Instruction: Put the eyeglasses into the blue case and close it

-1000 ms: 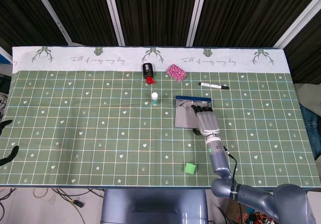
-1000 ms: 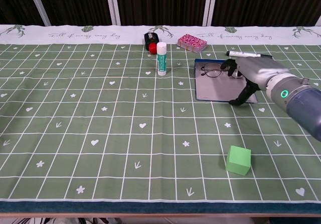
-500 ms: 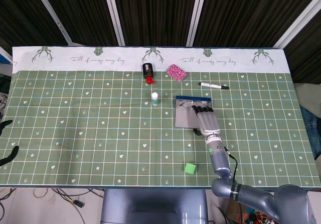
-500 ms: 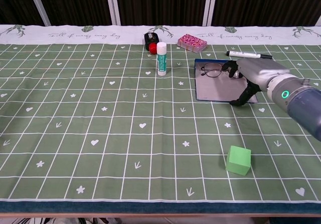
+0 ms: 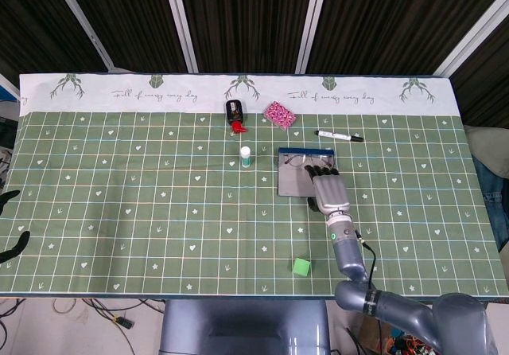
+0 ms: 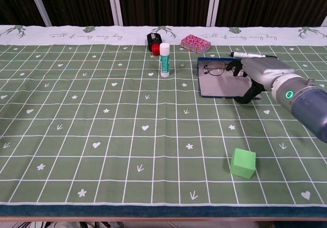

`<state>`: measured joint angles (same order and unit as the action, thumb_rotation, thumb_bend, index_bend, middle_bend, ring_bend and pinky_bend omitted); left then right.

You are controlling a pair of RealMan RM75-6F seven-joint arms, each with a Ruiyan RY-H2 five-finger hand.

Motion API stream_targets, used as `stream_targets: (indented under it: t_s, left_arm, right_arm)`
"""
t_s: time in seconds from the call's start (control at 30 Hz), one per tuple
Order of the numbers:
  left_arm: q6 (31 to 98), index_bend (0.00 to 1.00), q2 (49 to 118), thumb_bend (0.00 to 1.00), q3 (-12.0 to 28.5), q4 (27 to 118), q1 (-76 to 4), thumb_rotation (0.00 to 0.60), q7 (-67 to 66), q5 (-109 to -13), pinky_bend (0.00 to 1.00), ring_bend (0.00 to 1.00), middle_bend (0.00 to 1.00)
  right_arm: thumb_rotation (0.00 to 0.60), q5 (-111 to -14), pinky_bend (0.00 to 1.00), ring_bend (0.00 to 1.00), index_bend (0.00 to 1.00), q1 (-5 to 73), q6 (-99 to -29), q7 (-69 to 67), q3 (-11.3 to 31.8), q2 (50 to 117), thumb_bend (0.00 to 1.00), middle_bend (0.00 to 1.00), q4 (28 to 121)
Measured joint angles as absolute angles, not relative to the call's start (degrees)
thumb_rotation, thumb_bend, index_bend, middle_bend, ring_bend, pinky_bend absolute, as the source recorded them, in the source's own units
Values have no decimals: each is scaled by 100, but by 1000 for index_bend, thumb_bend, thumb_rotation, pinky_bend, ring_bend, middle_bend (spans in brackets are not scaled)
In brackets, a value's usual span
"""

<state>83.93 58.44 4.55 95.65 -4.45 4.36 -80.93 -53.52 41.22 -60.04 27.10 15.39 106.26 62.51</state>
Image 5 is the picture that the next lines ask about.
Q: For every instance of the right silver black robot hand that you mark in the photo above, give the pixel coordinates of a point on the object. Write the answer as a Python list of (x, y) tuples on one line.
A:
[(330, 193)]

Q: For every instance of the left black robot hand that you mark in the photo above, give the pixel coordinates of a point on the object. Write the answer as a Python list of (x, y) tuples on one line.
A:
[(22, 243)]

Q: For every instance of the blue glasses case grey lining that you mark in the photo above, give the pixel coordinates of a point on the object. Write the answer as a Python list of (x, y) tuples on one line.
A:
[(294, 184)]

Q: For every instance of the black wire-frame eyeglasses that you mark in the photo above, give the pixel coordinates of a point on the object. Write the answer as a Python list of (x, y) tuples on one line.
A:
[(296, 160)]

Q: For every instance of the white marker with black caps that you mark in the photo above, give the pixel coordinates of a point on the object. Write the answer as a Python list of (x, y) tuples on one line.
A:
[(338, 135)]

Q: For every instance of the green foam cube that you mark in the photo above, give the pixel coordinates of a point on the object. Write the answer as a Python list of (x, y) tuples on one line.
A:
[(301, 266)]

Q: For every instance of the white green glue stick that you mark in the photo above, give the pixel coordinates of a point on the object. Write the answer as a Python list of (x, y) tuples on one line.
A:
[(245, 158)]

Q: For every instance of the pink patterned card box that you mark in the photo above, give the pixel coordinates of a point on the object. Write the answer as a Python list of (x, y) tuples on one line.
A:
[(279, 114)]

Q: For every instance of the black device with red ball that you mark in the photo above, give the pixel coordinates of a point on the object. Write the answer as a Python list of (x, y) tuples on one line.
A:
[(234, 110)]

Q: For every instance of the green checkered tablecloth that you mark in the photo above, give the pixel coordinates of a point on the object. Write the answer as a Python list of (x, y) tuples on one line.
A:
[(139, 192)]

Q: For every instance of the black power adapter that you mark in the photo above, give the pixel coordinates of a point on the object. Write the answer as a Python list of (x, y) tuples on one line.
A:
[(123, 322)]

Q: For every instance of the cardboard box of colourful items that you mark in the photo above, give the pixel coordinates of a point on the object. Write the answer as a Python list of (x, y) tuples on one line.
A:
[(371, 343)]

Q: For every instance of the grey blue robot torso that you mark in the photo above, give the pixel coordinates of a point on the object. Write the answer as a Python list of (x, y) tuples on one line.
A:
[(238, 323)]

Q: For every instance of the person in blue jeans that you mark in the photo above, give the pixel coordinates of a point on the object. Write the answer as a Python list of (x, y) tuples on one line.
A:
[(493, 196)]

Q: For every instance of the white partition frame post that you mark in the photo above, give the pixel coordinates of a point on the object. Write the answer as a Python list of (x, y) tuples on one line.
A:
[(181, 24), (469, 36), (312, 24), (85, 24)]

